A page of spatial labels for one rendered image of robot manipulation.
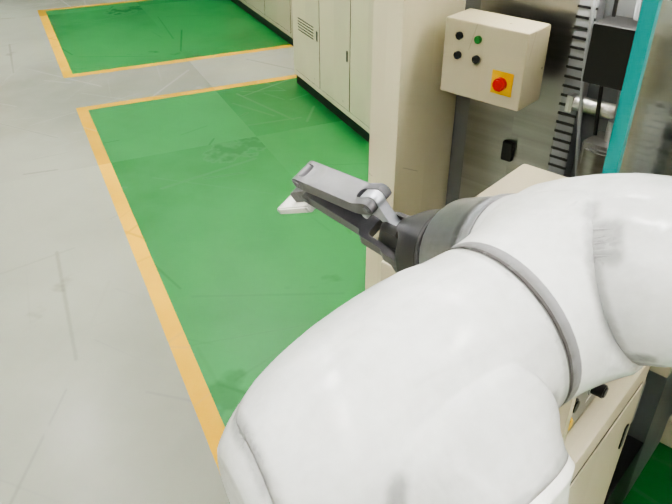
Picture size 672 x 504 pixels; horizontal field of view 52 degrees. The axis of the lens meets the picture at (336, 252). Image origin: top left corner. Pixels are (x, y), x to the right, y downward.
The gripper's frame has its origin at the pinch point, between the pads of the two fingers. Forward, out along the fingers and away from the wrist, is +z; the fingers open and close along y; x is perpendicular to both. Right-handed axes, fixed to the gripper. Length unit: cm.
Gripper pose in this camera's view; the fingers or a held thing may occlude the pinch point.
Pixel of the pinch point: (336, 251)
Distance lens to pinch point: 68.8
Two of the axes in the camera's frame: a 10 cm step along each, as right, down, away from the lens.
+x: 6.5, -6.9, 3.2
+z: -4.6, -0.2, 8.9
